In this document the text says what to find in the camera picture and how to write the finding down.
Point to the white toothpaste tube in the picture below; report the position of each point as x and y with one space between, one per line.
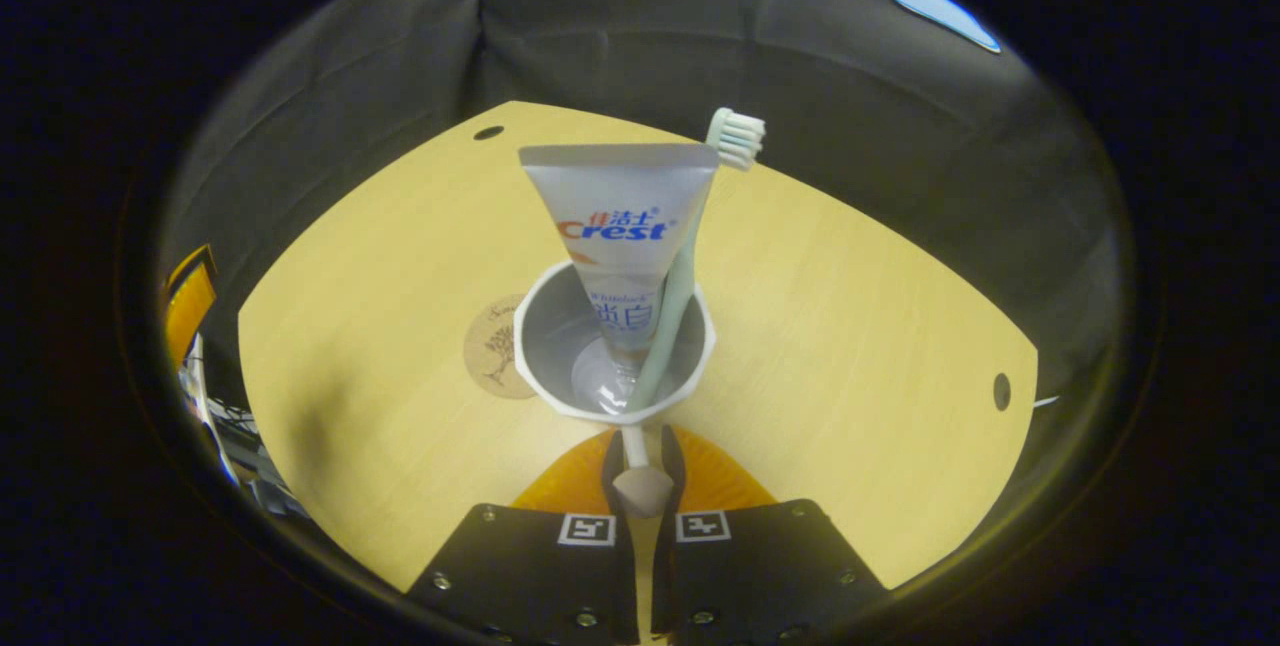
620 196

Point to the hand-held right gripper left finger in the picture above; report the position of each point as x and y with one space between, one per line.
530 576

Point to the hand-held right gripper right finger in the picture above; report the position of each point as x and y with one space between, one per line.
770 576

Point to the round cork coaster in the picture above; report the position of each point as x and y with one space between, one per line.
490 356

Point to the pale green toothbrush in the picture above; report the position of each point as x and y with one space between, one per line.
735 136

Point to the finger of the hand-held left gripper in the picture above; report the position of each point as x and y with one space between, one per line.
190 301

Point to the wooden desktop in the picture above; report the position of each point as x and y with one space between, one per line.
850 376

